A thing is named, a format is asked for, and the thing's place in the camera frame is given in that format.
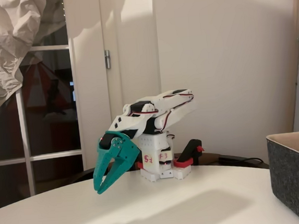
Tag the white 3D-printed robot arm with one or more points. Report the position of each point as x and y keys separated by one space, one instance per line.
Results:
x=175 y=112

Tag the dark wooden chair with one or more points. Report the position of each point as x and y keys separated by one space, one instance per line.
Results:
x=84 y=175
x=211 y=157

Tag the beige crumpled curtain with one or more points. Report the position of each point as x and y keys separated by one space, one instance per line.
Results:
x=1 y=38

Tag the metal door hinge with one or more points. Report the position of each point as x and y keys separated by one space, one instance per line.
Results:
x=108 y=59

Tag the white glazed door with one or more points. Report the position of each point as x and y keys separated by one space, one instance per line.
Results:
x=78 y=110

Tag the black red table clamp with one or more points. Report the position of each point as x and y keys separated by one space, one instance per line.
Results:
x=139 y=165
x=192 y=147

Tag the grey felt box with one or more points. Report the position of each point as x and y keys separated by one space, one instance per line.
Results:
x=294 y=183

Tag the teal gripper black servo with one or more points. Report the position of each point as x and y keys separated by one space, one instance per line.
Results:
x=128 y=151

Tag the wooden shelf post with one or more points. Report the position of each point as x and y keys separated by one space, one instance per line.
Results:
x=296 y=65

